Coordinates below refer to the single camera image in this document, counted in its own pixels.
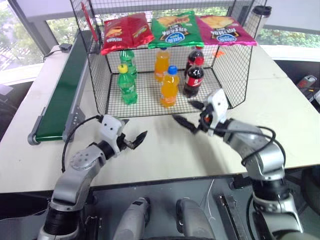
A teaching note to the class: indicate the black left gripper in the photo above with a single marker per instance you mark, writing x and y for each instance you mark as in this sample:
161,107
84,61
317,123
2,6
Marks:
123,142

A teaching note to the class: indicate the red strip on rack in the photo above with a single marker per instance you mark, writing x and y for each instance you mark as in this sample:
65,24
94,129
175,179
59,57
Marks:
89,22

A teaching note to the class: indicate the green soda bottle yellow cap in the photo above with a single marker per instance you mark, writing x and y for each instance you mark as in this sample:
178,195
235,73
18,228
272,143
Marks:
127,90

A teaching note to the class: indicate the black table clamp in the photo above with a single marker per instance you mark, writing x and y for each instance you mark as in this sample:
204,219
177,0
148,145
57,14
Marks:
241,182

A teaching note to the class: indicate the grey power adapter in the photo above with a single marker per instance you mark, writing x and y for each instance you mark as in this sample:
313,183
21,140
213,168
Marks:
65,47

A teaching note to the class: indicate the red chip bag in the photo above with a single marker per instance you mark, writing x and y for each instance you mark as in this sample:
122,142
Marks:
125,32

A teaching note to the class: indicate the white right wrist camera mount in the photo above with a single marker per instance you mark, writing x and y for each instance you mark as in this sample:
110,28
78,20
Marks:
220,102

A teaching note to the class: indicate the cola bottle red cap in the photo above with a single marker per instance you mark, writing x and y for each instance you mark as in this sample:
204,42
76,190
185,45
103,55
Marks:
193,80
192,58

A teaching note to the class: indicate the green conveyor belt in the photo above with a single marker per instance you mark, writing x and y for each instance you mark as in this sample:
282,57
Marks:
62,95

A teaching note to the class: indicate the pink chip bag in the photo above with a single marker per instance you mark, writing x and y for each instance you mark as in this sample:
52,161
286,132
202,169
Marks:
225,32

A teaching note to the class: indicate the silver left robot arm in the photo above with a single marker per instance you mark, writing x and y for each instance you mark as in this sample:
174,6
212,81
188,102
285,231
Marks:
75,180

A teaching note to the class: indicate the green chip bag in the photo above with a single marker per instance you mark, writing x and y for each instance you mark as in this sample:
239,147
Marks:
175,32

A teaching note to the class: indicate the grey rounded robot housing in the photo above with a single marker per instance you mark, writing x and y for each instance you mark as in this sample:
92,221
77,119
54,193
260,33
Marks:
192,220
133,220

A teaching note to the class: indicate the red and grey device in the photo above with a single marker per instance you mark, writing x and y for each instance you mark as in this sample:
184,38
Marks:
307,81

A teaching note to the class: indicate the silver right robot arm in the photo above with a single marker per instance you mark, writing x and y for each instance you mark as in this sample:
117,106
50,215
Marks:
265,160

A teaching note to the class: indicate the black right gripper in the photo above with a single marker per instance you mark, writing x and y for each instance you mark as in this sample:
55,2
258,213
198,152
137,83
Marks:
206,120

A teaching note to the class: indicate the orange soda bottle blue cap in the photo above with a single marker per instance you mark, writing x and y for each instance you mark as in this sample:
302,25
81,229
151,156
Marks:
161,65
169,90

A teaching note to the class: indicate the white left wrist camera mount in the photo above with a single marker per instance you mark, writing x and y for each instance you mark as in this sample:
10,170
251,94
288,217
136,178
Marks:
110,130

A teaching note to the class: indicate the orange tag on rack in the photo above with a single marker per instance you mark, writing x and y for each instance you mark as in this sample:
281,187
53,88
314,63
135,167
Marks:
218,53

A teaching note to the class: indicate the silver tumbler black lid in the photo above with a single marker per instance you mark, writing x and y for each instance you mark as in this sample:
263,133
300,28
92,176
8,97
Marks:
258,21

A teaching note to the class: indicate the black metal rail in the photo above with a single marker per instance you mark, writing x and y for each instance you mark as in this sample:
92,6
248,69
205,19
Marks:
228,212

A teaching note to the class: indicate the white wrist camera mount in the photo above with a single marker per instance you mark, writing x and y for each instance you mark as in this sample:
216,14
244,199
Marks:
220,102
110,130

